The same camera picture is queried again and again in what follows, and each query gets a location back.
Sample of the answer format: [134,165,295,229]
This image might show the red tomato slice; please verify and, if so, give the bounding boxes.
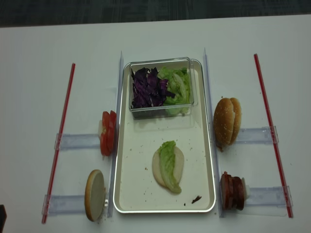
[100,111,110,156]
[106,111,117,152]

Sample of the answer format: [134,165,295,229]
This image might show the green lettuce leaf on bun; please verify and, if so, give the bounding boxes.
[158,141,182,194]

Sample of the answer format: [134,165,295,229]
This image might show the green lettuce pieces in box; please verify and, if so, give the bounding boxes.
[157,67,190,106]

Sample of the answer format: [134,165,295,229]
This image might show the front red meat patty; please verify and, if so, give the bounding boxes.
[221,171,234,210]

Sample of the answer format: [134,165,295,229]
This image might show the red meat patty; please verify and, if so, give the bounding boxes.
[236,177,245,210]
[221,171,234,210]
[232,177,238,208]

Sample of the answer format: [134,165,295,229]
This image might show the shredded purple cabbage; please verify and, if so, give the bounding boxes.
[131,67,175,109]

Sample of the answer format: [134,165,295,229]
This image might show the clear plastic salad box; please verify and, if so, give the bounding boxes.
[129,57,197,119]

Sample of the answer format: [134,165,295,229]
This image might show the bottom bun slice on tray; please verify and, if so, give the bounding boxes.
[152,146,184,187]

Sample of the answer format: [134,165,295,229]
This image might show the right clear long divider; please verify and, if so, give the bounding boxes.
[203,48,225,218]

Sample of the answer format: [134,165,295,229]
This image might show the sesame bun top front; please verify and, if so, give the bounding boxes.
[213,98,235,146]

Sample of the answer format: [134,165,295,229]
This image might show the sesame bun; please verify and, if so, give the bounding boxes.
[230,98,242,145]
[213,98,235,146]

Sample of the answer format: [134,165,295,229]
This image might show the white rectangular tray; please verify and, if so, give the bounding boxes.
[113,59,216,214]

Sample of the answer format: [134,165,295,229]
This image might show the sesame bun top rear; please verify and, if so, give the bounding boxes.
[230,98,242,145]

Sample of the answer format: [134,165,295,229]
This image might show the dark food scrap on tray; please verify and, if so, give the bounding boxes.
[184,195,202,206]

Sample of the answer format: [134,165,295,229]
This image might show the upright bun half left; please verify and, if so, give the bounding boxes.
[84,169,105,222]

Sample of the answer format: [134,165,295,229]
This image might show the white patty stand block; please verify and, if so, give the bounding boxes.
[241,177,250,201]

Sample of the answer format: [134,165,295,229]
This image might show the left red strip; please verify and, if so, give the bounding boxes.
[41,63,76,224]

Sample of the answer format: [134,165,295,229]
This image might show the red strip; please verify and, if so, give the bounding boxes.
[41,63,76,224]
[254,53,294,218]

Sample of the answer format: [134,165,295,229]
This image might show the right red strip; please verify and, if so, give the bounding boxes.
[254,53,294,218]

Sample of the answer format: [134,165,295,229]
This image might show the dark object at left edge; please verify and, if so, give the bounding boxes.
[0,204,7,229]

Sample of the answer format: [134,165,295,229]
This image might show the clear rail upper right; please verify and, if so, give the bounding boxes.
[235,127,279,144]

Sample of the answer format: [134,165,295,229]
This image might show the clear rail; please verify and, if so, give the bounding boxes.
[235,127,279,144]
[54,133,100,150]
[42,195,86,215]
[244,186,293,207]

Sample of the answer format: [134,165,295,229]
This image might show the clear rail upper left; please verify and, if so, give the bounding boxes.
[54,133,100,150]

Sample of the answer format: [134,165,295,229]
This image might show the clear rail lower left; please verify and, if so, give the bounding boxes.
[42,195,86,215]

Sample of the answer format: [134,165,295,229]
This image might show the clear rail lower right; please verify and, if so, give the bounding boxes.
[244,186,293,207]

